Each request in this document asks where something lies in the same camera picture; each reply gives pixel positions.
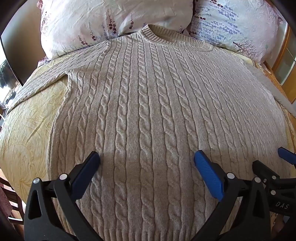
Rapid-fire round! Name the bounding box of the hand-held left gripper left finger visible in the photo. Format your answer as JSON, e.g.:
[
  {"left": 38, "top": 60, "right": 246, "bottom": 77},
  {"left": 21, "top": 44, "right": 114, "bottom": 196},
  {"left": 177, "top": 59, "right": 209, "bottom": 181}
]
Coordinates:
[{"left": 24, "top": 151, "right": 102, "bottom": 241}]

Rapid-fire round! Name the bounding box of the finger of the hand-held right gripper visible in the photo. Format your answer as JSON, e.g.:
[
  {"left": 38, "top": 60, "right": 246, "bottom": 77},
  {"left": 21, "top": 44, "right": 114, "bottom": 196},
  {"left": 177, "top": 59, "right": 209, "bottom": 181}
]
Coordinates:
[
  {"left": 252, "top": 160, "right": 281, "bottom": 187},
  {"left": 277, "top": 147, "right": 296, "bottom": 164}
]

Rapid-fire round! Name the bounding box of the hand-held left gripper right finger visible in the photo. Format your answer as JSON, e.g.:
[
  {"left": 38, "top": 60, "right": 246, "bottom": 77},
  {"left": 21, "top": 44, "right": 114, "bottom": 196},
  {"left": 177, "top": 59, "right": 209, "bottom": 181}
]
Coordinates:
[{"left": 191, "top": 150, "right": 271, "bottom": 241}]

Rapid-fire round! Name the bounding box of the beige cable-knit sweater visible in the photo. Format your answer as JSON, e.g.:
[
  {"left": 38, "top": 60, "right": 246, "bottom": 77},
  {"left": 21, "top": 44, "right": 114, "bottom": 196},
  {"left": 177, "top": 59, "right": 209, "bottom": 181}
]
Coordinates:
[{"left": 7, "top": 24, "right": 295, "bottom": 241}]

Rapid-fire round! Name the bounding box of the yellow patterned bed sheet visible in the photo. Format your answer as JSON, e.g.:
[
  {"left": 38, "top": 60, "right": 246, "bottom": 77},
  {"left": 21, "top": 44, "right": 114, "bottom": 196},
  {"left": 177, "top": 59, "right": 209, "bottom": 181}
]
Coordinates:
[{"left": 0, "top": 54, "right": 296, "bottom": 232}]

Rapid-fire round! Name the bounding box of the wooden chair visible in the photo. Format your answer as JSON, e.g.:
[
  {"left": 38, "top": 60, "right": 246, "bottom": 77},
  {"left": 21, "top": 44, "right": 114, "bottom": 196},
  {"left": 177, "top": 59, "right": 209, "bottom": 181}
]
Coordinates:
[{"left": 0, "top": 178, "right": 26, "bottom": 233}]

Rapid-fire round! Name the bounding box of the wooden headboard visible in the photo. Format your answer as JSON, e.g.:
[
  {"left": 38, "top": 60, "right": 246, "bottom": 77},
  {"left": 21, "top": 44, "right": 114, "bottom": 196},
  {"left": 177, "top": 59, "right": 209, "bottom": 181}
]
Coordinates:
[{"left": 254, "top": 25, "right": 296, "bottom": 105}]

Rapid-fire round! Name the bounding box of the white pillow with blue flowers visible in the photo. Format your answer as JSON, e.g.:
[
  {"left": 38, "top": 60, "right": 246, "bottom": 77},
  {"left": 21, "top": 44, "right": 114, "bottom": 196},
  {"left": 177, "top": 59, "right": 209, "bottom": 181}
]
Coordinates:
[{"left": 188, "top": 0, "right": 285, "bottom": 65}]

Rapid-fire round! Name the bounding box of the dark flat panel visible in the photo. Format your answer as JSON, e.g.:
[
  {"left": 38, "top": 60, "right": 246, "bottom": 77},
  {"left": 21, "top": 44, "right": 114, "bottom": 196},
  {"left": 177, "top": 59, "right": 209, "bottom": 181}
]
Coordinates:
[{"left": 0, "top": 2, "right": 47, "bottom": 87}]

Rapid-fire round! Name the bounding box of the white pillow with maroon flowers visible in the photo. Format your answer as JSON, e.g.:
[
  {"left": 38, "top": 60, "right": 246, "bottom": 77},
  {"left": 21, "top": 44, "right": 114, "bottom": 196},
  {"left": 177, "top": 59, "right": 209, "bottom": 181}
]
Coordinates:
[{"left": 39, "top": 0, "right": 194, "bottom": 60}]

